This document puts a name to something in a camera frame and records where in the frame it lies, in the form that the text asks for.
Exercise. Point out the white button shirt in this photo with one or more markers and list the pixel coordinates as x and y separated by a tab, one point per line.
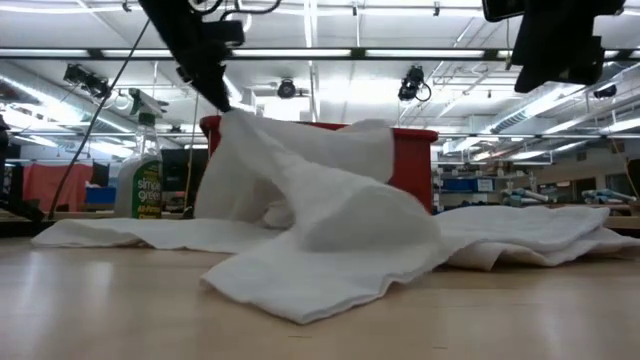
325	225

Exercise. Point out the blue storage bin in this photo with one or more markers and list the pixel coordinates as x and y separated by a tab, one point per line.
100	196

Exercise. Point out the pale background robot arm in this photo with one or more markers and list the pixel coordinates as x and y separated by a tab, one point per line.
607	196
525	196

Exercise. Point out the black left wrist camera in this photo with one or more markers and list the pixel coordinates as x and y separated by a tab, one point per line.
225	34

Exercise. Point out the black monitor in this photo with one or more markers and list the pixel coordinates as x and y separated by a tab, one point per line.
177	170

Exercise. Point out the blue storage box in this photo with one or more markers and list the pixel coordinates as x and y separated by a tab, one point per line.
462	185

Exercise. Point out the red plastic laundry bin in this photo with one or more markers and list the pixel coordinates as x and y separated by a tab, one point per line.
415	165

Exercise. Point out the round black ceiling camera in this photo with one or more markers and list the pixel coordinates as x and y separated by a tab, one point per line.
286	90

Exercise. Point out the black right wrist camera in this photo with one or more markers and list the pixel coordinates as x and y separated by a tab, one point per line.
502	10

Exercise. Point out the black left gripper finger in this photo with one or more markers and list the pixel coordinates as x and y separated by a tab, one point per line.
217	87

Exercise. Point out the orange cloth screen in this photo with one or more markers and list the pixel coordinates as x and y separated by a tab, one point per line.
55	187

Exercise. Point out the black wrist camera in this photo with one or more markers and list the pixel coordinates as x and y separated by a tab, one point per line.
502	10
225	34

